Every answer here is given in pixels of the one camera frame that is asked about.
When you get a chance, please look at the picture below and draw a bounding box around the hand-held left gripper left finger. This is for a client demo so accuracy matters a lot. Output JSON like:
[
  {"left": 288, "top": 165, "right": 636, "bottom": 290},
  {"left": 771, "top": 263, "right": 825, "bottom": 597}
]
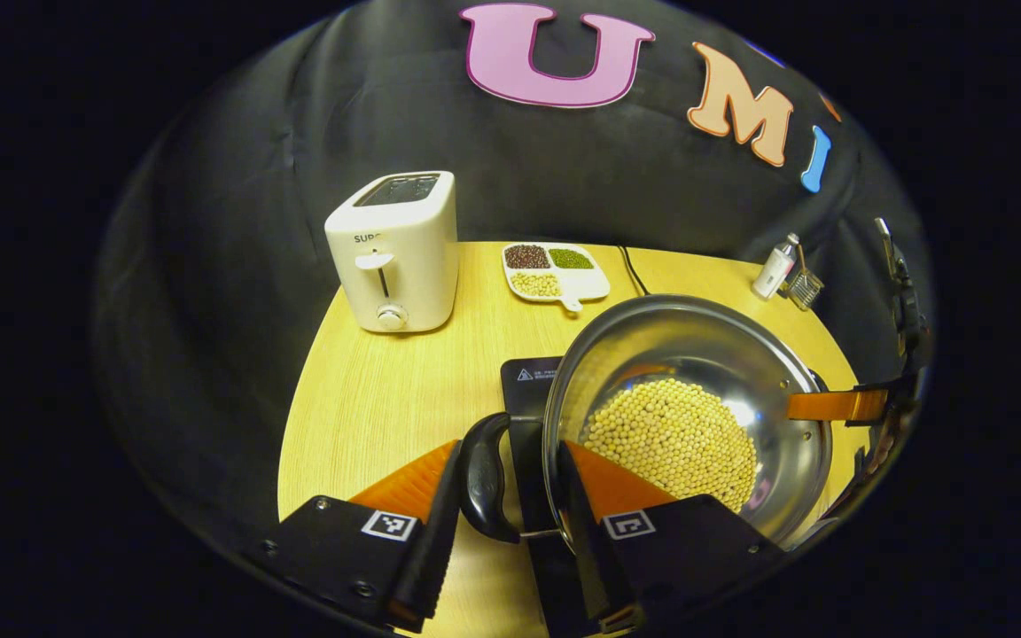
[{"left": 245, "top": 439, "right": 464, "bottom": 633}]

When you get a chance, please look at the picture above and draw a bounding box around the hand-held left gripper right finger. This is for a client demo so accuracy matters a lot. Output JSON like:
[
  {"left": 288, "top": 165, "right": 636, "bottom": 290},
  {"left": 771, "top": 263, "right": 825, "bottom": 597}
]
[{"left": 557, "top": 440, "right": 787, "bottom": 635}]

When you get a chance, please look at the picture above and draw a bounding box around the black induction cooktop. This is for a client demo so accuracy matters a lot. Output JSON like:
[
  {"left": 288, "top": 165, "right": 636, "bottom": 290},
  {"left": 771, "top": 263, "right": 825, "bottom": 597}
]
[{"left": 500, "top": 356, "right": 830, "bottom": 638}]

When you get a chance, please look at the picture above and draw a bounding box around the steel pot with black handles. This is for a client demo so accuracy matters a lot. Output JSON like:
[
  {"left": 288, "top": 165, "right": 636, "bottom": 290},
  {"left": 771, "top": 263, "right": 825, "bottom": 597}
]
[{"left": 460, "top": 294, "right": 834, "bottom": 551}]

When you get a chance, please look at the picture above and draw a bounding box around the clear glass jar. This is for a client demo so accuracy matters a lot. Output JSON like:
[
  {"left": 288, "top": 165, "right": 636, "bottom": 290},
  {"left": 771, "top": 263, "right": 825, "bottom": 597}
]
[{"left": 783, "top": 266, "right": 826, "bottom": 312}]

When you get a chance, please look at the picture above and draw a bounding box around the pile of yellow soybeans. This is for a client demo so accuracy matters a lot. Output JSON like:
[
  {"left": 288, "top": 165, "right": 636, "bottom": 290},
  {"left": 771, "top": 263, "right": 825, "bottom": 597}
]
[{"left": 581, "top": 378, "right": 759, "bottom": 513}]

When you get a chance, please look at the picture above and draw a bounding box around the clear plastic bottle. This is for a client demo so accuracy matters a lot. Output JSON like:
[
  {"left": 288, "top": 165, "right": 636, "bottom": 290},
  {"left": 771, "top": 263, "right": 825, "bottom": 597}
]
[{"left": 752, "top": 233, "right": 802, "bottom": 301}]

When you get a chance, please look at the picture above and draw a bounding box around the white divided bean dish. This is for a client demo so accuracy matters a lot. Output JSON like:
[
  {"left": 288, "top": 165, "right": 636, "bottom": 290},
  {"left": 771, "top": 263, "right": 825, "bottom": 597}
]
[{"left": 502, "top": 242, "right": 612, "bottom": 314}]

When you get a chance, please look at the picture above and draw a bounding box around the white toaster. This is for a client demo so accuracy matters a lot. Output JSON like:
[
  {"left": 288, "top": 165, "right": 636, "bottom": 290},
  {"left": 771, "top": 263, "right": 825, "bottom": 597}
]
[{"left": 324, "top": 171, "right": 461, "bottom": 335}]

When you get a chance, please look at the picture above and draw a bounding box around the black backdrop cloth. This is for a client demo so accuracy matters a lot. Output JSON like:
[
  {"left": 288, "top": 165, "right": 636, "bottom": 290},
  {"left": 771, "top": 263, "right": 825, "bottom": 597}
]
[{"left": 94, "top": 0, "right": 933, "bottom": 550}]

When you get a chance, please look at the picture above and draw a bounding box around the black power cable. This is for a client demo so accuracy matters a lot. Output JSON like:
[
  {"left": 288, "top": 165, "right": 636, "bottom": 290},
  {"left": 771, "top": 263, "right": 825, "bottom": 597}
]
[{"left": 617, "top": 245, "right": 650, "bottom": 298}]

